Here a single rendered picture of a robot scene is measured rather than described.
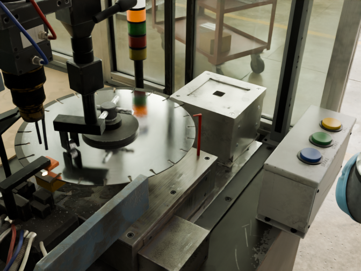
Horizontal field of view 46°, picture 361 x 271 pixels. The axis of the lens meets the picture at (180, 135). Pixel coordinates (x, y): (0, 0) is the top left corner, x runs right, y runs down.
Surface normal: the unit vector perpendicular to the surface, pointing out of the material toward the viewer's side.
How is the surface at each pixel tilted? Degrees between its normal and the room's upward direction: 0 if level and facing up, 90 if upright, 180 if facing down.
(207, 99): 0
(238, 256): 0
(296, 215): 90
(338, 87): 90
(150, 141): 0
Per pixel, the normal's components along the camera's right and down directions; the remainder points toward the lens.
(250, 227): 0.01, -0.83
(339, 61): -0.54, 0.46
